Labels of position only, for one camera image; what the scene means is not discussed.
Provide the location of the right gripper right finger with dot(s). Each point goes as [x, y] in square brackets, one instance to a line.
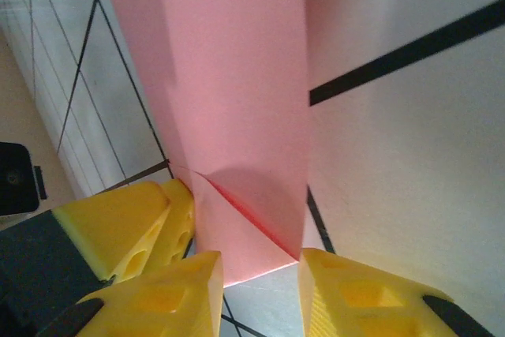
[363, 301]

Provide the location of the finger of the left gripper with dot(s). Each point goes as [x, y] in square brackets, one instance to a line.
[110, 230]
[177, 226]

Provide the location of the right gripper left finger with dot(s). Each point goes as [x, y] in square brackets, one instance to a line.
[165, 305]

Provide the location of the pink cloth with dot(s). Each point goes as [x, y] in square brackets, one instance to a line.
[236, 76]

